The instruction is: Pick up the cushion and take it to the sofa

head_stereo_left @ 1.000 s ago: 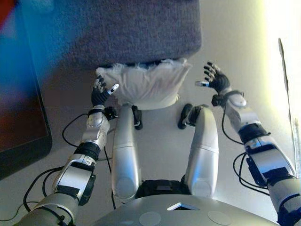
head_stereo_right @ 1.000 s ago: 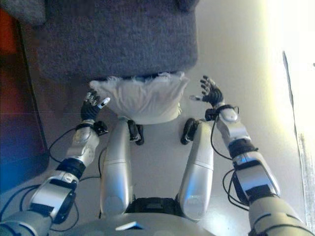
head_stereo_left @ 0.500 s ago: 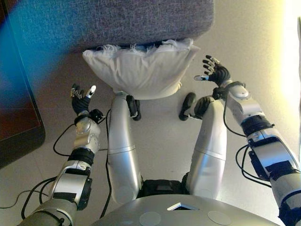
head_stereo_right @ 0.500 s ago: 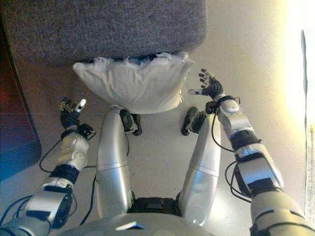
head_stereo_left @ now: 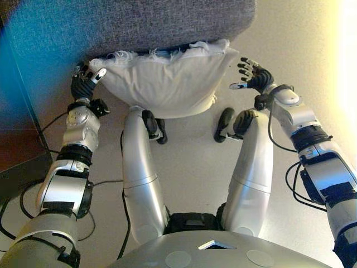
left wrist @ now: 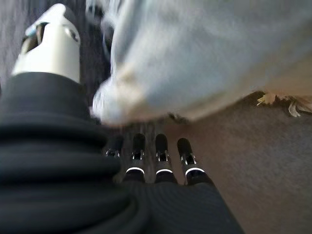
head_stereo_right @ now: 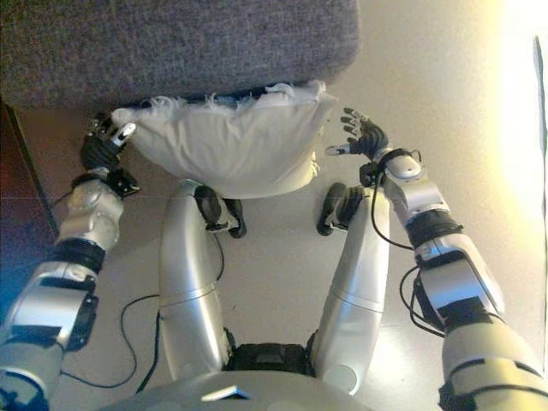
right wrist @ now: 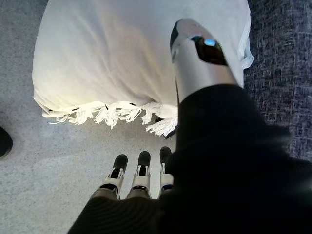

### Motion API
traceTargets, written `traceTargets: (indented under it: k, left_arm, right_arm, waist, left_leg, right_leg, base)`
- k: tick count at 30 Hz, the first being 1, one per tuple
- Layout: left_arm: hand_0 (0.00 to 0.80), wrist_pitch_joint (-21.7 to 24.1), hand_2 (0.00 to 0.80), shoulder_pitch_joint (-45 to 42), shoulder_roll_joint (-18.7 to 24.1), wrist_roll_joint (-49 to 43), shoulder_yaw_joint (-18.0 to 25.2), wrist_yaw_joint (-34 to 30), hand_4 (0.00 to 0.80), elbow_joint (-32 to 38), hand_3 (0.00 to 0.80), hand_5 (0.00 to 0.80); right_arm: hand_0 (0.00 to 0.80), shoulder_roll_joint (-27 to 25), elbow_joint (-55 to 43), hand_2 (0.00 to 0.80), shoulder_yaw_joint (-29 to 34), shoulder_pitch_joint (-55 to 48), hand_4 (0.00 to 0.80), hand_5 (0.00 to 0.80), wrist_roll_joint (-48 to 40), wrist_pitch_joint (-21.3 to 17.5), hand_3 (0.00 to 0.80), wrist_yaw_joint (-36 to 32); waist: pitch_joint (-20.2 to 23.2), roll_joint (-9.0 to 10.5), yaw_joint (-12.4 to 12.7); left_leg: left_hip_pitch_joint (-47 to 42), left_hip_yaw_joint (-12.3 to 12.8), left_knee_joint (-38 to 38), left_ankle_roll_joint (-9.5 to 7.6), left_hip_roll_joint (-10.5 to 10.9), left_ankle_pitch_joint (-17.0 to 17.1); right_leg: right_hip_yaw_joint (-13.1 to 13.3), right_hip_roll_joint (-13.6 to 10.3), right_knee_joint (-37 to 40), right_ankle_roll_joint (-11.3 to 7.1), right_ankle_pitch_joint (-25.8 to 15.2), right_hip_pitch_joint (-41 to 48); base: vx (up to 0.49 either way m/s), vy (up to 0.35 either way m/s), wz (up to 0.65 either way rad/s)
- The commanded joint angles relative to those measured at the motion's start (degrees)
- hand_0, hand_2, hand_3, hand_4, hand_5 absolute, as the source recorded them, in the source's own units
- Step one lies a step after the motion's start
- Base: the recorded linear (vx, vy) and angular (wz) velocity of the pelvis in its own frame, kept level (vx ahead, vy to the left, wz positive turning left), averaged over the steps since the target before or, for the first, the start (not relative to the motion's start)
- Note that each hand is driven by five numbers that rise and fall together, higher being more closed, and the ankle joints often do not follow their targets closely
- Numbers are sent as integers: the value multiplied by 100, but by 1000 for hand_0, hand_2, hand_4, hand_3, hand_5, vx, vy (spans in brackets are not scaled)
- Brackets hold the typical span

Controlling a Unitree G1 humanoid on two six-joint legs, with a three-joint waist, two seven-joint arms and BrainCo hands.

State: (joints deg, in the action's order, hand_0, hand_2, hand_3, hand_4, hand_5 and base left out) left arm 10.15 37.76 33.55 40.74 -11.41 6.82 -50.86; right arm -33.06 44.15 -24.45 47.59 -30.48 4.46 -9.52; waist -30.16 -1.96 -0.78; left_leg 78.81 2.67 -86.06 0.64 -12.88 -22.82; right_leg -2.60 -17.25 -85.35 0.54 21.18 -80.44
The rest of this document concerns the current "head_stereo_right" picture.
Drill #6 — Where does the right robot hand black silver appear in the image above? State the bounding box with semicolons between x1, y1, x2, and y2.
325;106;390;162

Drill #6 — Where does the white fringed cushion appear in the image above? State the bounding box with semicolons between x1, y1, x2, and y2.
111;79;339;200

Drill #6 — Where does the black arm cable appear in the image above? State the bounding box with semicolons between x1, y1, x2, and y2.
368;170;447;340
51;190;74;211

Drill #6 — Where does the thin black looped cable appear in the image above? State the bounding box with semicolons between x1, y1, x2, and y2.
58;294;163;396

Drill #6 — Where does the glossy brown cabinet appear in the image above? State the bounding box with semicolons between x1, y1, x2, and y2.
0;100;61;258

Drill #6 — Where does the grey fabric armchair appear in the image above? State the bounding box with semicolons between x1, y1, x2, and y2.
0;0;360;111

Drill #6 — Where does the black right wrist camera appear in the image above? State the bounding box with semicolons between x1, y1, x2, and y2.
358;161;380;188

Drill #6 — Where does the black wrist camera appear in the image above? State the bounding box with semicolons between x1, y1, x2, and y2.
106;169;141;199
358;161;380;188

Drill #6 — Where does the silver robot torso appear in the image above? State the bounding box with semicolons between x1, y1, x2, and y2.
97;341;359;411

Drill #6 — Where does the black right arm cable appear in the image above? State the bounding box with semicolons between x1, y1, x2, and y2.
368;170;447;340

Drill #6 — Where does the left robot hand black silver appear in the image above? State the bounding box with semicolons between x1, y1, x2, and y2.
80;111;138;172

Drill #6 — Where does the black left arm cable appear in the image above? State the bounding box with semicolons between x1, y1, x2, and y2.
51;190;74;211

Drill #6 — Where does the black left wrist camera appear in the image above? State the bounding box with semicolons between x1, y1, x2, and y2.
106;169;141;199

